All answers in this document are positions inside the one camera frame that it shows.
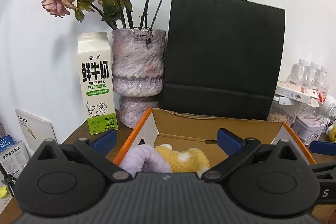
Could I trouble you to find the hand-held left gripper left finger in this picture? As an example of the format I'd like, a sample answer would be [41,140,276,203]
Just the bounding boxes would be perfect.
[33,130,132,183]

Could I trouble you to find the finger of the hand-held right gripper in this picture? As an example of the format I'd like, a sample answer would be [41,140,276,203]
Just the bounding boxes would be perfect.
[310,163,336,180]
[309,141,336,157]

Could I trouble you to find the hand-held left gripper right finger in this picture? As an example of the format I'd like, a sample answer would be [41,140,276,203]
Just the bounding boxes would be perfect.
[202,128,302,183]

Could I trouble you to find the yellow white plush toy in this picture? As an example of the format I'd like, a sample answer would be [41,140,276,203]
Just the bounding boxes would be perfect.
[121,143,212,180]

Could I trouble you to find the red cardboard box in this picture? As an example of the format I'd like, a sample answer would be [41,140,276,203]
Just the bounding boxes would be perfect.
[112,108,317,177]

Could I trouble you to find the white printed tin box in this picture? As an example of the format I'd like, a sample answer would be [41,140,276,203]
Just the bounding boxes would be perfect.
[291,115,326,141]

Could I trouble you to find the small white fan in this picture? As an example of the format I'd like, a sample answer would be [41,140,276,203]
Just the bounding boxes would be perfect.
[325,102,336,120]

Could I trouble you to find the clear jar of oats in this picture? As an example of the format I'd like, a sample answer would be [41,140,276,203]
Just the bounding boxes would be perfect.
[266,95,300,125]

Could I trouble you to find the white green milk carton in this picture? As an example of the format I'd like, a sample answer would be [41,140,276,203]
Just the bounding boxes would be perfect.
[76,32,115,135]

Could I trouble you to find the flat white carton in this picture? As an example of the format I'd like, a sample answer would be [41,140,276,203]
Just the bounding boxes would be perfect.
[274,80,327,106]

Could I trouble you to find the white sign board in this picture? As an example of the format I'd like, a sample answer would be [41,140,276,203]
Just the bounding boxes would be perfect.
[15,108,58,154]

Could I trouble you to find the purple textured vase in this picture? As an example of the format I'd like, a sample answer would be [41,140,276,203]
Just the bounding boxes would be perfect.
[112,28,167,129]

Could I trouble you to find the black paper bag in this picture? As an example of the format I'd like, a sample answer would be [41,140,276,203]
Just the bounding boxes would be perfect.
[161,0,286,122]

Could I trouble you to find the blue printed packet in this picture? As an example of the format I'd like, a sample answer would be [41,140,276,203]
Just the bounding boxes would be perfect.
[0,135,28,172]

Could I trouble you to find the black light stand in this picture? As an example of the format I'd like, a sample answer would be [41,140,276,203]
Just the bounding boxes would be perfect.
[0,160,18,200]

